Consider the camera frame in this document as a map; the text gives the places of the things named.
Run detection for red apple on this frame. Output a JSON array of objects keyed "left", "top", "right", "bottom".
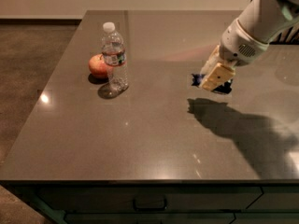
[{"left": 88, "top": 54, "right": 108, "bottom": 79}]

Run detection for clear plastic water bottle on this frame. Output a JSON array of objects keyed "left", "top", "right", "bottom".
[{"left": 101, "top": 22, "right": 129, "bottom": 93}]

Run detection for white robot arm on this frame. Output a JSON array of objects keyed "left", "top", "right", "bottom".
[{"left": 193, "top": 0, "right": 299, "bottom": 93}]

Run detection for blue rxbar blueberry wrapper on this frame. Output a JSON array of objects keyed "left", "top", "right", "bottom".
[{"left": 192, "top": 74, "right": 233, "bottom": 94}]

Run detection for dark cabinet drawer with handle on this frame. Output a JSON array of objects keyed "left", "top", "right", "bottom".
[{"left": 38, "top": 186, "right": 262, "bottom": 213}]

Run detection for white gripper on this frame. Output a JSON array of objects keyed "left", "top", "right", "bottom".
[{"left": 200, "top": 19, "right": 269, "bottom": 91}]

